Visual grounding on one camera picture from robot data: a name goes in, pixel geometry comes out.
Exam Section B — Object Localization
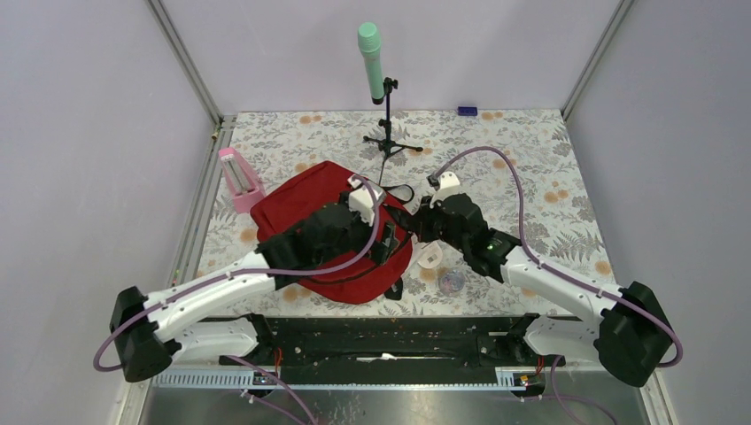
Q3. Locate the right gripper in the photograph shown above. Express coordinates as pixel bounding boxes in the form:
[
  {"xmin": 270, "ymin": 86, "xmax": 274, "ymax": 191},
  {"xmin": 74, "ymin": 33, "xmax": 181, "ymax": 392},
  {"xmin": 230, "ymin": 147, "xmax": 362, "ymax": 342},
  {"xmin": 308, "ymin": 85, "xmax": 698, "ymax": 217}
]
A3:
[{"xmin": 407, "ymin": 193, "xmax": 469, "ymax": 254}]

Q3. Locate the red backpack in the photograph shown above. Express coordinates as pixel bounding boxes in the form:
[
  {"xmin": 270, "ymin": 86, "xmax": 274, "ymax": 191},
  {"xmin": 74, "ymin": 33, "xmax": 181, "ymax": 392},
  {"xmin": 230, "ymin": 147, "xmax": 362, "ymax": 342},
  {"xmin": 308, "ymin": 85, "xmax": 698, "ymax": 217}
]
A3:
[{"xmin": 250, "ymin": 161, "xmax": 413, "ymax": 305}]

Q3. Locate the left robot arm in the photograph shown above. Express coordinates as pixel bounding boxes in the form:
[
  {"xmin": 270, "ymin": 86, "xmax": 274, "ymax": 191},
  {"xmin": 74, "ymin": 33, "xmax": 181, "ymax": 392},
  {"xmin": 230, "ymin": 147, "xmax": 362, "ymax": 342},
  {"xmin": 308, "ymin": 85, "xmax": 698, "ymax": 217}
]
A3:
[{"xmin": 93, "ymin": 203, "xmax": 411, "ymax": 383}]

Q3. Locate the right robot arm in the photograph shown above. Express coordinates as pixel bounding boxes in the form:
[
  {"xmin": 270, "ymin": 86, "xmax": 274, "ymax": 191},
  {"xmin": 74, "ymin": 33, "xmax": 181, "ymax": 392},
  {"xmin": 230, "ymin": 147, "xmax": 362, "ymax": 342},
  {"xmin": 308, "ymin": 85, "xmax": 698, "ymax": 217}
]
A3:
[{"xmin": 404, "ymin": 194, "xmax": 672, "ymax": 387}]

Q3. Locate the white oval card package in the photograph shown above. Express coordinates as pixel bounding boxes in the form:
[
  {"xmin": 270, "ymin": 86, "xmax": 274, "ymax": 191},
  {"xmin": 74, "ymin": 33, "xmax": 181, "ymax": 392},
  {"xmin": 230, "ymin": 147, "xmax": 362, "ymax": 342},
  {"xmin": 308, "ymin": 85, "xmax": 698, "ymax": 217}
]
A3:
[{"xmin": 415, "ymin": 241, "xmax": 443, "ymax": 269}]

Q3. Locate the clear round plastic container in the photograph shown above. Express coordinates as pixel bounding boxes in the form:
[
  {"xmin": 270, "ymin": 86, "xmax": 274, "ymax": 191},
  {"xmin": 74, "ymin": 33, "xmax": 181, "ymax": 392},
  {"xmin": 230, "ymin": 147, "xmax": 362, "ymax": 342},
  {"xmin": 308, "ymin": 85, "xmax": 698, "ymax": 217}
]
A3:
[{"xmin": 437, "ymin": 270, "xmax": 467, "ymax": 297}]

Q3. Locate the small blue block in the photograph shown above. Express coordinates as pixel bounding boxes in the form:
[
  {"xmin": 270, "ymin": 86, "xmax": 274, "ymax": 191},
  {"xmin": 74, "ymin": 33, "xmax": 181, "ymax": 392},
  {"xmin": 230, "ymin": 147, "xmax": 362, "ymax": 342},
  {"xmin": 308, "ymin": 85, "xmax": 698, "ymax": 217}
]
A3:
[{"xmin": 456, "ymin": 106, "xmax": 478, "ymax": 117}]

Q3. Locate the black microphone tripod stand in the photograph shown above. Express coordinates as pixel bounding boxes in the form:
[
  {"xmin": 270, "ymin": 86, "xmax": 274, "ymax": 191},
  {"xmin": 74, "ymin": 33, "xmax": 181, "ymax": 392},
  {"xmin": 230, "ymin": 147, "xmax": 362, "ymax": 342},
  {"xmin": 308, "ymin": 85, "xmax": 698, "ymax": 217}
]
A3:
[{"xmin": 362, "ymin": 77, "xmax": 424, "ymax": 184}]

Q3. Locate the pink metronome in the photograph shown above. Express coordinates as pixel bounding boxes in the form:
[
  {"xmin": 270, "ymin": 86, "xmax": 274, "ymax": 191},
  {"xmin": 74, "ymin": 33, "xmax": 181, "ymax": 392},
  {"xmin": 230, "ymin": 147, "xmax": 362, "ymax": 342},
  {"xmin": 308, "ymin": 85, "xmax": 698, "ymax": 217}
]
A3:
[{"xmin": 218, "ymin": 147, "xmax": 267, "ymax": 214}]

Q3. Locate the mint green microphone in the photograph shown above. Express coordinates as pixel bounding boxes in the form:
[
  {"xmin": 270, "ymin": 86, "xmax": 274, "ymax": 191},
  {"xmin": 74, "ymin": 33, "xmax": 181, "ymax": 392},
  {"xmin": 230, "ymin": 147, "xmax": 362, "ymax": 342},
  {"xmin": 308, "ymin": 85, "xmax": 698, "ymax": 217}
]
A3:
[{"xmin": 358, "ymin": 22, "xmax": 385, "ymax": 104}]

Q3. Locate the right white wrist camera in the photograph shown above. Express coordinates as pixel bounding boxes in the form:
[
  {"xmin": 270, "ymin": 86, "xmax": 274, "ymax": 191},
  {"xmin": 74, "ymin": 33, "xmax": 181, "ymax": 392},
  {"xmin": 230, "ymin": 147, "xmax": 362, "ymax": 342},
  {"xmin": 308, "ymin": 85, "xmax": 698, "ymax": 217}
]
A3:
[{"xmin": 430, "ymin": 172, "xmax": 461, "ymax": 207}]

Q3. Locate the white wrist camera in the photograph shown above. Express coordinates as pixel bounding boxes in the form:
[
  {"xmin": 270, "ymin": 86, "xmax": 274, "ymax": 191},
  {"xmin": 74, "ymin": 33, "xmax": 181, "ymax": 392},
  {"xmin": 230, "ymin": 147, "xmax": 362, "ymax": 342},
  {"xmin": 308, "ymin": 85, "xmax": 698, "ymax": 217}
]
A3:
[
  {"xmin": 430, "ymin": 172, "xmax": 461, "ymax": 207},
  {"xmin": 346, "ymin": 174, "xmax": 386, "ymax": 227}
]

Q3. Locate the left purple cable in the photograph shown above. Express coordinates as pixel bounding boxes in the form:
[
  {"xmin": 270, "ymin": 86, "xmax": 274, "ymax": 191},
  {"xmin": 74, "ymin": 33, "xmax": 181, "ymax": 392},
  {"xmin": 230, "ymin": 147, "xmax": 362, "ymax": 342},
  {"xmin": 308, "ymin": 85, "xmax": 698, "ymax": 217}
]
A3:
[{"xmin": 93, "ymin": 173, "xmax": 383, "ymax": 373}]

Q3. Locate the purple cable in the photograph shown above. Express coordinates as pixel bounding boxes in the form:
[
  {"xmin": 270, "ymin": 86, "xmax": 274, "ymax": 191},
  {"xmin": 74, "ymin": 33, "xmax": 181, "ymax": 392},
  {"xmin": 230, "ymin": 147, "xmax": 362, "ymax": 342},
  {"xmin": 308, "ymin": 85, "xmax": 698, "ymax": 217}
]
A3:
[
  {"xmin": 428, "ymin": 145, "xmax": 685, "ymax": 369},
  {"xmin": 93, "ymin": 173, "xmax": 383, "ymax": 373}
]

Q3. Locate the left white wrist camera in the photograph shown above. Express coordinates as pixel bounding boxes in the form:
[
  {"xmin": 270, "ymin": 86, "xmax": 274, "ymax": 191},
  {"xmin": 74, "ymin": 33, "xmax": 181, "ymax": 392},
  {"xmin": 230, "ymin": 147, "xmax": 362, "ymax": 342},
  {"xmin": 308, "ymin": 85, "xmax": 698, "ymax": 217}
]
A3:
[{"xmin": 346, "ymin": 174, "xmax": 386, "ymax": 227}]

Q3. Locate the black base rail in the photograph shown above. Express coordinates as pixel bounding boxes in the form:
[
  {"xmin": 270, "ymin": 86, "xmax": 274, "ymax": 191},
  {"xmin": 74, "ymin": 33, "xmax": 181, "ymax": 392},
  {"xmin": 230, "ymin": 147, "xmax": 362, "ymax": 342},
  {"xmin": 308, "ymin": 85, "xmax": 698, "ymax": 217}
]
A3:
[{"xmin": 243, "ymin": 314, "xmax": 554, "ymax": 387}]

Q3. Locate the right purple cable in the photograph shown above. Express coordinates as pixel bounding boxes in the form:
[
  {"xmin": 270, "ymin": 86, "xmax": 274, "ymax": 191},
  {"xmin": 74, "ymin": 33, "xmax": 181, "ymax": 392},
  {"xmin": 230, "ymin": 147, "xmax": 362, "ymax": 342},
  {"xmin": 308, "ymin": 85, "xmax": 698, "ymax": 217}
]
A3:
[{"xmin": 428, "ymin": 145, "xmax": 685, "ymax": 369}]

